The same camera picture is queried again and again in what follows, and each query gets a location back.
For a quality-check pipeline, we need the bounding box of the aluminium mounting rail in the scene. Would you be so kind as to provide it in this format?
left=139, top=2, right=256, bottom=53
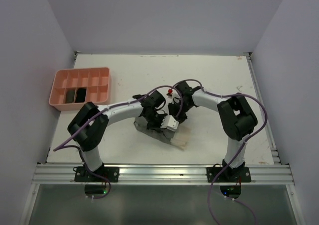
left=31, top=163, right=294, bottom=185

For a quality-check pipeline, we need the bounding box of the pink compartment tray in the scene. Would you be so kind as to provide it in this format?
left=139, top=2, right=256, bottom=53
left=49, top=67, right=111, bottom=112

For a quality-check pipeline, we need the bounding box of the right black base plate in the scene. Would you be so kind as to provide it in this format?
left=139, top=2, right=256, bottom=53
left=206, top=163, right=252, bottom=183

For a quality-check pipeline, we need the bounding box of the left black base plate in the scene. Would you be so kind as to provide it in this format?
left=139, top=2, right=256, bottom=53
left=73, top=166, right=120, bottom=183

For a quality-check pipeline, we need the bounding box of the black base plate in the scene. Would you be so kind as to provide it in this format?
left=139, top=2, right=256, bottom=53
left=206, top=163, right=252, bottom=183
left=73, top=166, right=120, bottom=183

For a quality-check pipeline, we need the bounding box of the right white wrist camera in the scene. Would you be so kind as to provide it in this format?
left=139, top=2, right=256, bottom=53
left=166, top=89, right=180, bottom=104

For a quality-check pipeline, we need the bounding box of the purple cable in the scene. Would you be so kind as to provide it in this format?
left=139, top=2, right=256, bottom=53
left=53, top=85, right=185, bottom=152
left=174, top=78, right=270, bottom=171

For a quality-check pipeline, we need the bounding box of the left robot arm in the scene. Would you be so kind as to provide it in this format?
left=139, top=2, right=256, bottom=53
left=67, top=90, right=166, bottom=182

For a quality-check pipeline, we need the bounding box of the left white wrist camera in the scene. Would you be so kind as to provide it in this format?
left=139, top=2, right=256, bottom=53
left=161, top=115, right=179, bottom=131

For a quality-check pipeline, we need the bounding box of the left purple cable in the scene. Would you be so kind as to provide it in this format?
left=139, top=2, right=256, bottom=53
left=53, top=85, right=185, bottom=152

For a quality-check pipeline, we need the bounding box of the black underwear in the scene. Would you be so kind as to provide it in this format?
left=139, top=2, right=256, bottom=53
left=75, top=88, right=87, bottom=103

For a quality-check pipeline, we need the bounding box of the dark rolled cloth in tray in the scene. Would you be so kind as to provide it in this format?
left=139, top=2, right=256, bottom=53
left=65, top=89, right=75, bottom=104

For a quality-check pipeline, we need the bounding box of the grey and cream underwear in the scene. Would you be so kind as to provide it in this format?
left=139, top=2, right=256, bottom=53
left=134, top=117, right=191, bottom=150

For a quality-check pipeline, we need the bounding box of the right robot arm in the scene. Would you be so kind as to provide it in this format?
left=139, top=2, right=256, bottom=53
left=168, top=81, right=258, bottom=182

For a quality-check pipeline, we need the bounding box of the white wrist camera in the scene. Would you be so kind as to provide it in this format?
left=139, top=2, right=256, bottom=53
left=161, top=115, right=179, bottom=131
left=166, top=89, right=180, bottom=104

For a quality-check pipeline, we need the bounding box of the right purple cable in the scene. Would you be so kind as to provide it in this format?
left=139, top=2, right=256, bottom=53
left=174, top=78, right=270, bottom=171

